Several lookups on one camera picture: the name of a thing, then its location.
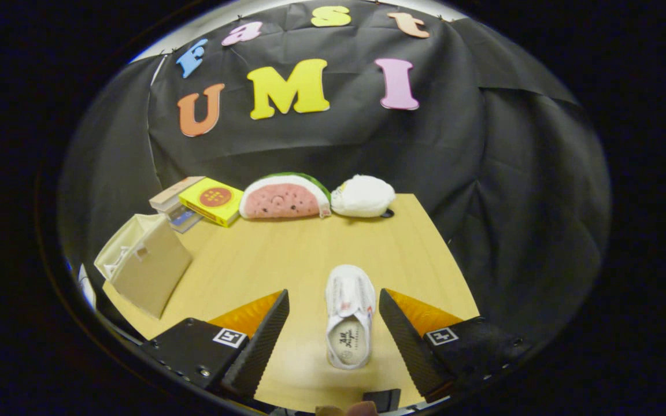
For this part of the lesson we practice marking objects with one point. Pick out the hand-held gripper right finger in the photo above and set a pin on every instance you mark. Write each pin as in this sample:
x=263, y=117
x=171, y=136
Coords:
x=405, y=346

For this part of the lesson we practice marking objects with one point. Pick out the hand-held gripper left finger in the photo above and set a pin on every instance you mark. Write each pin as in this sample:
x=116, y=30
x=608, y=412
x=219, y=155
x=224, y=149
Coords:
x=263, y=346

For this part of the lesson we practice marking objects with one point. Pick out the beige fabric storage box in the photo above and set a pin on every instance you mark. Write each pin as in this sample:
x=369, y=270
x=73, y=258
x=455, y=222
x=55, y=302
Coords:
x=154, y=271

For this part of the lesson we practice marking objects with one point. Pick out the watermelon slice plush toy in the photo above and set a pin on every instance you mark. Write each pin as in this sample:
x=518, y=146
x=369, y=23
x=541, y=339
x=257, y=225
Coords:
x=278, y=202

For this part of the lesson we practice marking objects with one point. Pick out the blue book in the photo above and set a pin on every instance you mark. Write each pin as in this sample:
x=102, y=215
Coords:
x=185, y=219

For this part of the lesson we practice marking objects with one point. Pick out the white plush toy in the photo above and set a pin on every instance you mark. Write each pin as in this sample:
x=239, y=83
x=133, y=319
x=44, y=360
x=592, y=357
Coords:
x=365, y=196

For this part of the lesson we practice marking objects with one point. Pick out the yellow book with red circle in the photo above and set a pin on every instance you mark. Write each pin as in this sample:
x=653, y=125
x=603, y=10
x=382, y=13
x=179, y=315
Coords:
x=211, y=199

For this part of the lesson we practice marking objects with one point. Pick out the grey book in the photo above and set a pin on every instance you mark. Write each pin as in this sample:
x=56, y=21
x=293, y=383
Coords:
x=172, y=211

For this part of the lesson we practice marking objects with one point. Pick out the black backdrop cloth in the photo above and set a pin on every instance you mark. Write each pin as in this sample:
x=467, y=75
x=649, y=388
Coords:
x=512, y=202

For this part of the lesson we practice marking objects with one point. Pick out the beige book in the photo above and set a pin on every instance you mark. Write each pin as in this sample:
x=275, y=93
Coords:
x=174, y=190

